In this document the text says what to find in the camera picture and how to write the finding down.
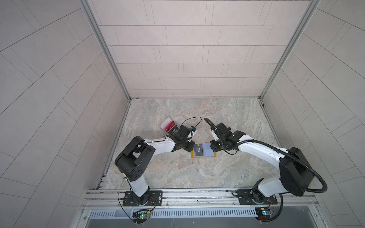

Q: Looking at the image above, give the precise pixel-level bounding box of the red white card in box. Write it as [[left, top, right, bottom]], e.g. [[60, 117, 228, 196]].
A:
[[160, 117, 176, 133]]

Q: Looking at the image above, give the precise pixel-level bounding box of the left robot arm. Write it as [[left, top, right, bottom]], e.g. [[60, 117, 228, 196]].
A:
[[115, 125, 196, 205]]

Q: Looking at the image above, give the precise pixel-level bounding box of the right black corrugated cable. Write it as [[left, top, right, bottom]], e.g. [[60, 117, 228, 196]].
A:
[[204, 117, 328, 222]]

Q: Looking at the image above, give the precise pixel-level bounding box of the yellow leather card holder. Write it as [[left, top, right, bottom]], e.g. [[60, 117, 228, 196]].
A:
[[191, 142, 216, 159]]

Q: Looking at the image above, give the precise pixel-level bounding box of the aluminium mounting rail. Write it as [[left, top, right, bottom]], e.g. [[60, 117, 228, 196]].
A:
[[80, 188, 319, 210]]

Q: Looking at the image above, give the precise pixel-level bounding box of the clear plastic card box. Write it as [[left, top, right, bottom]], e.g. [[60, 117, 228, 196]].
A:
[[160, 117, 178, 135]]

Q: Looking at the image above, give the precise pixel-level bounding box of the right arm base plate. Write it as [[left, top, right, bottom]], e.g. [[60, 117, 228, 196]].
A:
[[232, 189, 278, 205]]

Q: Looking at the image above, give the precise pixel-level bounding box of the left green circuit board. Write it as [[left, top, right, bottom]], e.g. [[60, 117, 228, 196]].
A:
[[132, 209, 152, 224]]

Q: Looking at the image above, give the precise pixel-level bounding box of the left camera black cable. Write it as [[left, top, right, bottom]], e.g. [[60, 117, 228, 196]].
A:
[[173, 116, 203, 135]]

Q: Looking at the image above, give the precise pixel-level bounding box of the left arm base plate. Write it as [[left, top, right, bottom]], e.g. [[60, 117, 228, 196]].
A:
[[119, 190, 163, 207]]

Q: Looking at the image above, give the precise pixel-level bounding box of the green circuit board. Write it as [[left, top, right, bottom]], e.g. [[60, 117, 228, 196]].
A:
[[255, 207, 272, 221], [132, 209, 152, 224]]

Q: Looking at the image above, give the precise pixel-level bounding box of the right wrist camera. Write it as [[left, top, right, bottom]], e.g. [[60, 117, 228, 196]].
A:
[[211, 130, 219, 141]]

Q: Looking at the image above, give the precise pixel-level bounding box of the right green circuit board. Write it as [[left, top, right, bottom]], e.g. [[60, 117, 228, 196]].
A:
[[255, 207, 272, 221]]

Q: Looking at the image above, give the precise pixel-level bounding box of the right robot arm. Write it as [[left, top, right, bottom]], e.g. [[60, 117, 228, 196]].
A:
[[205, 119, 317, 204]]

